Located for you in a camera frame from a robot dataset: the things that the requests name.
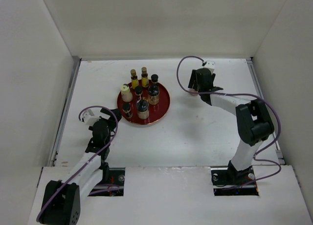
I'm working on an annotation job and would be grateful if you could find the small black cap spice jar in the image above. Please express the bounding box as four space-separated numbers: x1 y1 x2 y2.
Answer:
122 103 133 119

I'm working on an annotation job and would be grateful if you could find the cream cap rice shaker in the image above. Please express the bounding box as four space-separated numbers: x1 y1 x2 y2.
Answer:
120 84 133 103

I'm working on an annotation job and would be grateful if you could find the round black stopper bottle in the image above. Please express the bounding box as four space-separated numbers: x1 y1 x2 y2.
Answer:
136 99 149 120

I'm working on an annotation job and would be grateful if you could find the yellow label sauce bottle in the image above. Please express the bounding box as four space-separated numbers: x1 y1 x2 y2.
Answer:
130 69 139 89
141 67 149 88

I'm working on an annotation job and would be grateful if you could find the large black cap shaker bottle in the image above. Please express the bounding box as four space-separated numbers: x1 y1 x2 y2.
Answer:
148 84 159 105

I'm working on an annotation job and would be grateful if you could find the pink cap bottle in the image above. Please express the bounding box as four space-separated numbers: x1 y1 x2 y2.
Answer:
189 89 199 96

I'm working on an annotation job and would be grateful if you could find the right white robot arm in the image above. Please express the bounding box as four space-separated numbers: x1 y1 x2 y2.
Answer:
188 68 274 186

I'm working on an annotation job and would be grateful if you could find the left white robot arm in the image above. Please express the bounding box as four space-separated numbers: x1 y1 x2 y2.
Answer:
36 106 122 225

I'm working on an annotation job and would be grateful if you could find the red round lacquer tray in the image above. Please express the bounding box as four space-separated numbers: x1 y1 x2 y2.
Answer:
116 82 170 125

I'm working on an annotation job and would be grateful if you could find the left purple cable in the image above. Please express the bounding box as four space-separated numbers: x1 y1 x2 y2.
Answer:
36 107 121 222

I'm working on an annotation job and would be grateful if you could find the purple cable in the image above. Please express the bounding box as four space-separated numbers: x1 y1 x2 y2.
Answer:
176 55 282 190
36 107 121 222

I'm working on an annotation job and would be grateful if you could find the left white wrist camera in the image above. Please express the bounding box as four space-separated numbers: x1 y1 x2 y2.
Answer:
82 109 100 126

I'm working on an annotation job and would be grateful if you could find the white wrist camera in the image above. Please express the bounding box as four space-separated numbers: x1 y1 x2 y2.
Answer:
202 60 215 69
82 109 100 126

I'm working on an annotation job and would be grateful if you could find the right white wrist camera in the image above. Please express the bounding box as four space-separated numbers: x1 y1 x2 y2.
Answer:
202 60 215 69

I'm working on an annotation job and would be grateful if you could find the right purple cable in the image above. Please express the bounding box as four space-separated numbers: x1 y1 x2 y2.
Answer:
176 55 282 190

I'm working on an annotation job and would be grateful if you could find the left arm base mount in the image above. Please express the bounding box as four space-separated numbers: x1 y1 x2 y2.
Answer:
89 167 126 197

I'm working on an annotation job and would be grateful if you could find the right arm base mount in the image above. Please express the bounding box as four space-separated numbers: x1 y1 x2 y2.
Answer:
211 167 259 196

